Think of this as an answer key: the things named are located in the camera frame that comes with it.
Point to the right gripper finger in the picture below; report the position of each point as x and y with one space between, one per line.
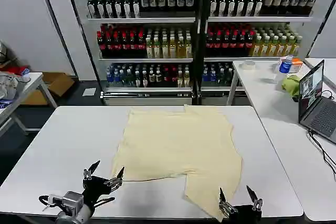
226 207
256 201

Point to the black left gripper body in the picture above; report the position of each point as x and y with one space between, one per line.
95 186

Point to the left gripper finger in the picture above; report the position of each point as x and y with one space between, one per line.
90 171
118 179

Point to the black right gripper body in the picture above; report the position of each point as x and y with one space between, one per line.
245 214

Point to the cream yellow shirt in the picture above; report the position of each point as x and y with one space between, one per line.
178 150

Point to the white paper sheet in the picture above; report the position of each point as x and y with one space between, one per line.
89 92

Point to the brown cardboard box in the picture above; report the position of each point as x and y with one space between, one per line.
56 85

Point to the white cluttered side table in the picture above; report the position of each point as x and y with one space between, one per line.
15 103

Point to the grey open laptop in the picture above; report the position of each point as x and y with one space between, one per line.
319 113

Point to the blue white striped item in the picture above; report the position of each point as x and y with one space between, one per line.
4 103

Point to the grey white bag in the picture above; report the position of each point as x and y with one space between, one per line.
8 86

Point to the green cloth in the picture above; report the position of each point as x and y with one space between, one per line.
291 85

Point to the red cloth item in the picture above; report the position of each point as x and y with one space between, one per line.
18 69

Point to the clear water bottle blue label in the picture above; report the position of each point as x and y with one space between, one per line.
283 69

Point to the white tape roll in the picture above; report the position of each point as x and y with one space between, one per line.
248 64

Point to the orange and white box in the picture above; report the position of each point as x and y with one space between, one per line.
298 66

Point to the shelf unit with bottles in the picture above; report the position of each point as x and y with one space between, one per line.
144 37
252 32

